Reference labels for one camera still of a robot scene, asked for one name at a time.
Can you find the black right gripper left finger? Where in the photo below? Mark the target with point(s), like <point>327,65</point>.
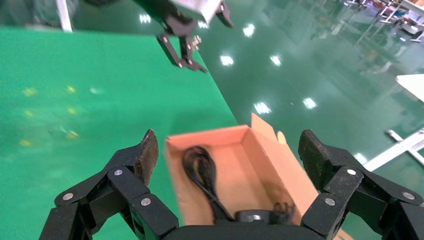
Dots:
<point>126,192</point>

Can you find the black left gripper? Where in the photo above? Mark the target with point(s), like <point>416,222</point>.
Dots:
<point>179,24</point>

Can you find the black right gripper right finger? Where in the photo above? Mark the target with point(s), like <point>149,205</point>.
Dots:
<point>348,185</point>

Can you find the open brown cardboard box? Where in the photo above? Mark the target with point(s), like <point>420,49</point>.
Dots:
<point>265,172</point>

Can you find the white T-shaped floor stand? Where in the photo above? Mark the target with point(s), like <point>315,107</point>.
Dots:
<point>400,145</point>

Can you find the green table cloth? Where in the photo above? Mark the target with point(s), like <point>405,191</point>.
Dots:
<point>99,99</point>

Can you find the white background table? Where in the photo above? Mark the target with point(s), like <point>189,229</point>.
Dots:
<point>414,86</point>

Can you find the white upright pole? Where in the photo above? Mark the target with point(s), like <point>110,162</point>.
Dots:
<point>64,15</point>

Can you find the background workstation furniture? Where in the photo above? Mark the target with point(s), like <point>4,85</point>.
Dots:
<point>394,16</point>

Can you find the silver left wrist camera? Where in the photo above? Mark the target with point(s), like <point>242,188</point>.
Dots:
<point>198,8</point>

